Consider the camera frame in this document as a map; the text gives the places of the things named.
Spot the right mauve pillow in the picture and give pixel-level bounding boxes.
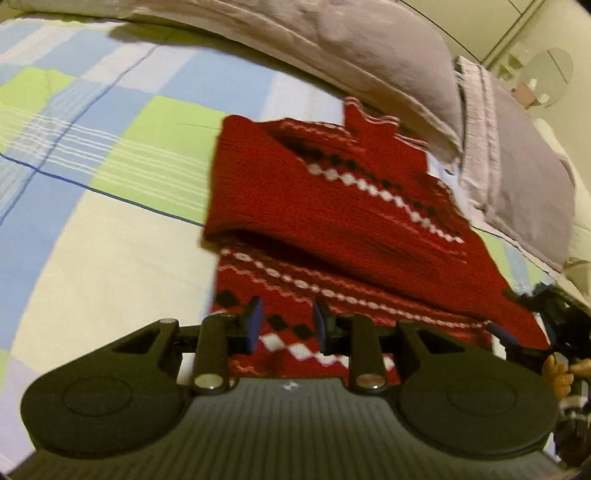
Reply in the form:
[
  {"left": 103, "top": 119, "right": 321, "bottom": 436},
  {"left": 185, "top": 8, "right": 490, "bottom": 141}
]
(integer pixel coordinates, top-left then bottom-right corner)
[{"left": 456, "top": 56, "right": 575, "bottom": 272}]

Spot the mauve pillow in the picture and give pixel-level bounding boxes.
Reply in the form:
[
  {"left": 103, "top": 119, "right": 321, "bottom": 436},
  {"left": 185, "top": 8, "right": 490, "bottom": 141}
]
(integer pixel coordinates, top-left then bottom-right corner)
[
  {"left": 456, "top": 56, "right": 575, "bottom": 272},
  {"left": 9, "top": 0, "right": 464, "bottom": 165}
]

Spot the oval mirror shelf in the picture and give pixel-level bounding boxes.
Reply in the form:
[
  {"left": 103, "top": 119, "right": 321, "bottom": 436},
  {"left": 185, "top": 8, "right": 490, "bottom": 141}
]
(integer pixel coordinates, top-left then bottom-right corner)
[{"left": 497, "top": 43, "right": 574, "bottom": 110}]

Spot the cream wardrobe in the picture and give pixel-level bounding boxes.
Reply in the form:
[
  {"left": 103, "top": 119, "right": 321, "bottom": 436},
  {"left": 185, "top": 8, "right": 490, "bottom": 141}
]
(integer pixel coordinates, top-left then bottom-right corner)
[{"left": 401, "top": 0, "right": 544, "bottom": 66}]

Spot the checkered bed sheet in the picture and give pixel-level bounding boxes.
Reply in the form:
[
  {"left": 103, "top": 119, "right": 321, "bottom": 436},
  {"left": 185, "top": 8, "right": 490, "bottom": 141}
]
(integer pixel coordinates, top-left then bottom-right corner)
[{"left": 0, "top": 17, "right": 555, "bottom": 462}]

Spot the red knitted patterned sweater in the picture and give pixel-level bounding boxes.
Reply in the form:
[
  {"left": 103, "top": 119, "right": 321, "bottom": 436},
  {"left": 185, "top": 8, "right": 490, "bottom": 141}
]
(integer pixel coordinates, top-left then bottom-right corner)
[{"left": 204, "top": 98, "right": 548, "bottom": 377}]

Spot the person right hand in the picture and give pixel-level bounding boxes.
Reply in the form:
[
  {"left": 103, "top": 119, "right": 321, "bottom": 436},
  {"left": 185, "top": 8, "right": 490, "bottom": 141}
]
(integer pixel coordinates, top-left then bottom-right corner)
[{"left": 542, "top": 355, "right": 591, "bottom": 401}]

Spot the left mauve pillow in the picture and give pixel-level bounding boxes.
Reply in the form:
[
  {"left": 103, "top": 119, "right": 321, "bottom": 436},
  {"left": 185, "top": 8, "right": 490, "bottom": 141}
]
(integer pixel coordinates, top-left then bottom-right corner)
[{"left": 9, "top": 0, "right": 464, "bottom": 165}]

